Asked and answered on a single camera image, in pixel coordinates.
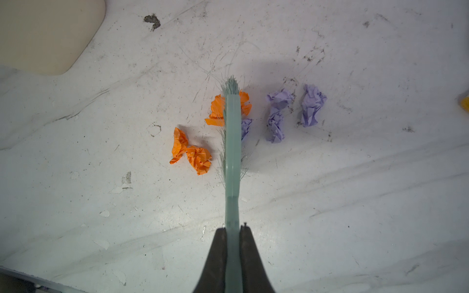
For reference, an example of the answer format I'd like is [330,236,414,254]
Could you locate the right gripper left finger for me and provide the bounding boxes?
[193,228,227,293]

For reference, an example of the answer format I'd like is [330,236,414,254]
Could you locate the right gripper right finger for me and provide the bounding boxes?
[239,223,275,293]

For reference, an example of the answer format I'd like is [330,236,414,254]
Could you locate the green hand brush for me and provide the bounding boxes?
[222,77,243,293]

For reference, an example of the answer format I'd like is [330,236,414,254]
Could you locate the orange purple scrap centre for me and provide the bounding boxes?
[170,128,212,175]

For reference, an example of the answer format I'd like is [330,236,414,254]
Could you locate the purple paper scrap small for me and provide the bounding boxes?
[241,118,253,140]

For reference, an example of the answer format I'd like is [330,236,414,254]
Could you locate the orange paper scrap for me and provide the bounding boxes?
[205,91,252,127]

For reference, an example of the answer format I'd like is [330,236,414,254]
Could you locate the orange purple scrap near brush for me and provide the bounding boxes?
[266,89,293,144]

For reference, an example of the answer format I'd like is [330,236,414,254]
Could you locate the white cotton glove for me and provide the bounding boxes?
[458,92,469,113]

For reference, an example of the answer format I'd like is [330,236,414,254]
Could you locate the yellow-lined trash bin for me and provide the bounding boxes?
[1,1,106,75]

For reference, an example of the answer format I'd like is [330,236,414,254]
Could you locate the aluminium front rail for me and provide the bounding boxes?
[1,266,85,293]

